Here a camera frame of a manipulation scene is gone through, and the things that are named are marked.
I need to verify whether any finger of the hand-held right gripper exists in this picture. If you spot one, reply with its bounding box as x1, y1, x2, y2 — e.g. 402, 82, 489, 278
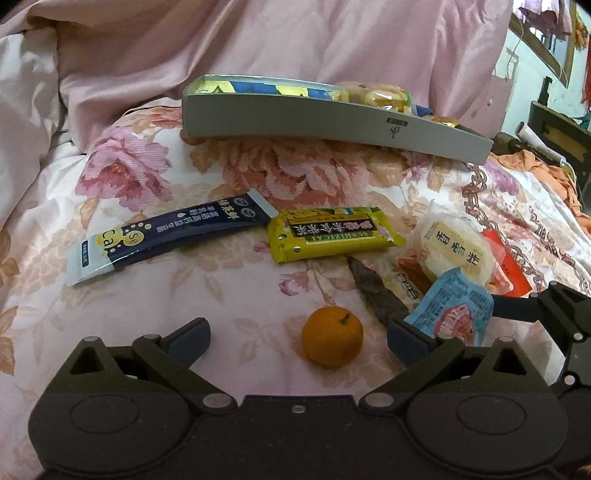
490, 295, 546, 322

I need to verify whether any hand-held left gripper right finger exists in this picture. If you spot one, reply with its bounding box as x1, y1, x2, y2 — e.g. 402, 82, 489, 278
359, 318, 555, 414

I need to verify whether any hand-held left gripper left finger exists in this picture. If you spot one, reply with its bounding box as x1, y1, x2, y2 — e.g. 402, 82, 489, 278
46, 318, 238, 415

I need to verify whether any light blue snack packet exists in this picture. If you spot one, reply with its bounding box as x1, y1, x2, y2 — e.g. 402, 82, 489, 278
404, 267, 495, 347

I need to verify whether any tangerine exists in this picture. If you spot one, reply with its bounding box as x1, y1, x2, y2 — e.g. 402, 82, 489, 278
301, 306, 364, 368

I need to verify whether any dark blue sachet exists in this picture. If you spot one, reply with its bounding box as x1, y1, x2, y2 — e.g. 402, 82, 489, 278
67, 191, 278, 287

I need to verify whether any grey cardboard box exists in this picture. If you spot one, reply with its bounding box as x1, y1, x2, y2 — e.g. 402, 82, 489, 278
181, 74, 494, 165

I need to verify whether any red snack packet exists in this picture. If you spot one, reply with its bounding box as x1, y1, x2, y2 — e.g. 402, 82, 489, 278
480, 230, 533, 298

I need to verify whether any floral blanket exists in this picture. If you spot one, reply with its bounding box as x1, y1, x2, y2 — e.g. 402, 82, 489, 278
0, 105, 591, 480

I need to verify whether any orange snack packet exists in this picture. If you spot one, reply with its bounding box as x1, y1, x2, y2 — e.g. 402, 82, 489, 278
394, 258, 435, 306

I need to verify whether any brown dried snack strip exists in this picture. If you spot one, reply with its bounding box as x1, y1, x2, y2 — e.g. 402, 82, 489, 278
346, 256, 410, 331

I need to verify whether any white round cake packet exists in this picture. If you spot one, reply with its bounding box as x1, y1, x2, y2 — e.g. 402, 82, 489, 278
413, 203, 497, 289

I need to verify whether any orange cloth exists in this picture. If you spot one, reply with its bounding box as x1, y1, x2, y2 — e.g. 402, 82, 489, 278
489, 150, 591, 224

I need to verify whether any rolled paper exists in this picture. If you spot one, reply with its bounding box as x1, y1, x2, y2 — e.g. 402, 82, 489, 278
515, 121, 570, 165

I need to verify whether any dark wooden furniture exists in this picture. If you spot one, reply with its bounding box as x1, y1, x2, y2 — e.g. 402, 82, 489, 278
529, 76, 591, 210

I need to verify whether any clear pastry packet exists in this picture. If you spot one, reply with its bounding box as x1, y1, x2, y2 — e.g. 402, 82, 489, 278
333, 79, 417, 114

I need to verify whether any yellow blue snack packet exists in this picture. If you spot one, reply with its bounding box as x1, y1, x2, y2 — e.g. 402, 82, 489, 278
196, 76, 345, 100

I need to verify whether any pink duvet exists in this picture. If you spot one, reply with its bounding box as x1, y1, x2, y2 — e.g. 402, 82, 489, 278
0, 18, 112, 222

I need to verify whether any purple window curtain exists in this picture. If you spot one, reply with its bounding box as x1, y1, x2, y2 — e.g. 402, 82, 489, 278
518, 0, 574, 37

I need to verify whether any pink curtain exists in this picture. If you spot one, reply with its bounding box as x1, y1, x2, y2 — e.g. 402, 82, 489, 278
25, 0, 514, 139

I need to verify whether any pink wall panel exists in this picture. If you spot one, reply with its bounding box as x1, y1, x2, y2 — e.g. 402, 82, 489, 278
480, 69, 514, 134

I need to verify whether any wooden window frame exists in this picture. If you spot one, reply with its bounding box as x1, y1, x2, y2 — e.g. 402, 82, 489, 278
508, 7, 580, 89

